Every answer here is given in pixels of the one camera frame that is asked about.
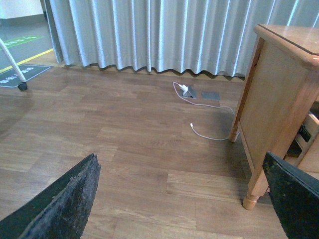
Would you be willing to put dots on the open metal floor socket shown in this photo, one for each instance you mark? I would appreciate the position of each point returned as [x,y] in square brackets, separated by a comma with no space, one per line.
[191,93]

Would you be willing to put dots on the closed metal floor plate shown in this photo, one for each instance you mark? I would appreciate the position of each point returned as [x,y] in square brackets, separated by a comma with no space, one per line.
[214,96]

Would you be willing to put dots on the wooden dresser cabinet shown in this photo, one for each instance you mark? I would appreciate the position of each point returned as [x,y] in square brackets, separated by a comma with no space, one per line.
[281,88]

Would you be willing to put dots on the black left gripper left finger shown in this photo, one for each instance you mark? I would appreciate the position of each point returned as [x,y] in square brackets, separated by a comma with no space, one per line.
[60,211]

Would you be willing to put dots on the black drawer slide rail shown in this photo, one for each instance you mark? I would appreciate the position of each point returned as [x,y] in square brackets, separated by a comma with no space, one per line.
[304,133]

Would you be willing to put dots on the green floor sticker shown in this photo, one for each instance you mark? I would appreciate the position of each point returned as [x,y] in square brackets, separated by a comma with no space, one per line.
[21,40]

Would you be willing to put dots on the white power adapter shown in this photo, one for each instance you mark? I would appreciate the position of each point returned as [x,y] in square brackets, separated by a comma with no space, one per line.
[184,88]

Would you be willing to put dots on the wooden top drawer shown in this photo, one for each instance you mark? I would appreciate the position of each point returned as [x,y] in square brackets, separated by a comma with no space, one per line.
[304,150]

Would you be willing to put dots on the grey pleated curtain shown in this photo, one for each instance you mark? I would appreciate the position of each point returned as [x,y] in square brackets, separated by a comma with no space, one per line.
[216,36]

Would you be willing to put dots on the white stand leg with caster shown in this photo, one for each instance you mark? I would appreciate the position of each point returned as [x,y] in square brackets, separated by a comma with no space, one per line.
[22,86]

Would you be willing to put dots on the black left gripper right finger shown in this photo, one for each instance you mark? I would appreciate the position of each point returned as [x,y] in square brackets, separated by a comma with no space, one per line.
[295,197]

